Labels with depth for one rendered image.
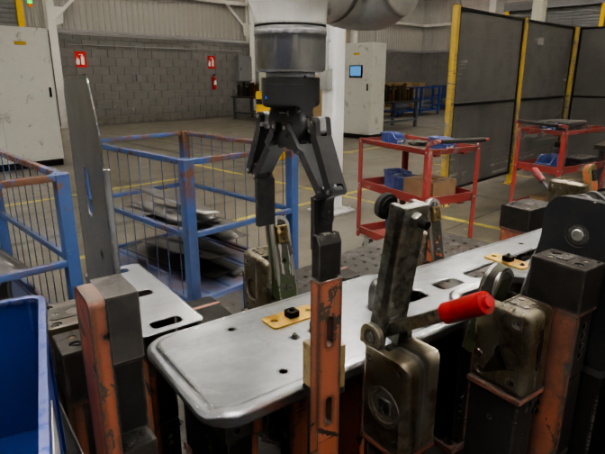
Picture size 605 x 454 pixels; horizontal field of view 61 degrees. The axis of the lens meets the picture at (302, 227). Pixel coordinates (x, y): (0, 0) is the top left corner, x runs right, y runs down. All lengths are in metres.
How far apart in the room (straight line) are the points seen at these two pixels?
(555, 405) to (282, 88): 0.54
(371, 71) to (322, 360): 10.82
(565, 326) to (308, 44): 0.47
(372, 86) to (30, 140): 6.61
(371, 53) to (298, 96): 10.63
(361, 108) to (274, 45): 10.78
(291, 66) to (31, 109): 8.10
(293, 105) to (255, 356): 0.32
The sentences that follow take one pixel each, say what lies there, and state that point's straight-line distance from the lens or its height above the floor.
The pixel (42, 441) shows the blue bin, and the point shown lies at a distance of 0.31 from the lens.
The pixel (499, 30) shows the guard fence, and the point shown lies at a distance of 6.43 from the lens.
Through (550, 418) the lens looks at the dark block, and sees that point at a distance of 0.80.
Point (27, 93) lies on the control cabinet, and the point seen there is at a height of 1.09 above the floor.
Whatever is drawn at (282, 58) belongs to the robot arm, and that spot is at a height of 1.36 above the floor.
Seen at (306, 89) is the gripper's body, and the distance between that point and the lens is 0.65.
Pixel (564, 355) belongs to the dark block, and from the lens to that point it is 0.75.
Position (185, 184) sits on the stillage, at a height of 0.83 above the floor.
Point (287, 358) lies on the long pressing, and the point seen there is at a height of 1.00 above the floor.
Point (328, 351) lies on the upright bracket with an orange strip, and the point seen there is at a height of 1.08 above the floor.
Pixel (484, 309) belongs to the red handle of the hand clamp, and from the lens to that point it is 0.50.
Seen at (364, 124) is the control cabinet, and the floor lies 0.31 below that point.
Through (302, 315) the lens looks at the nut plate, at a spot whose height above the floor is 1.00.
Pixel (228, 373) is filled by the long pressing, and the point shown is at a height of 1.00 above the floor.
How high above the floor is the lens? 1.34
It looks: 17 degrees down
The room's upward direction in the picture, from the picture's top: straight up
